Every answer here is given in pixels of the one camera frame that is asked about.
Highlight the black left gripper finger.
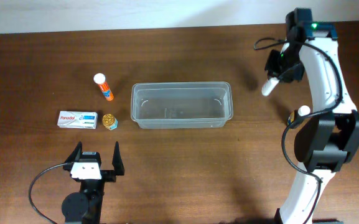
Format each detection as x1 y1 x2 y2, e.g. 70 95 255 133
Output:
65 141 82 164
112 141 125 172

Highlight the dark bottle white cap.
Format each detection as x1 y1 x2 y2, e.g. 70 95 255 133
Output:
287 105 310 129

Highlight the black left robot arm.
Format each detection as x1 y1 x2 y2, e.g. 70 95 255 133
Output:
62 142 125 224

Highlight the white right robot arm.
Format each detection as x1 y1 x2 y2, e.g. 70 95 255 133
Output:
262 8 359 223

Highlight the clear plastic container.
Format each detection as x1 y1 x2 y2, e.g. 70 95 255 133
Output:
131 82 233 129

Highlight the white Panadol box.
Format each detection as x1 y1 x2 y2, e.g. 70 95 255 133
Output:
57 111 98 129

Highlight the small gold-lidded jar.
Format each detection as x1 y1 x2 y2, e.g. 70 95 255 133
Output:
102 114 118 130

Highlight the orange effervescent tablet tube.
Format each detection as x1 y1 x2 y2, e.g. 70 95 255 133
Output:
93 73 114 101

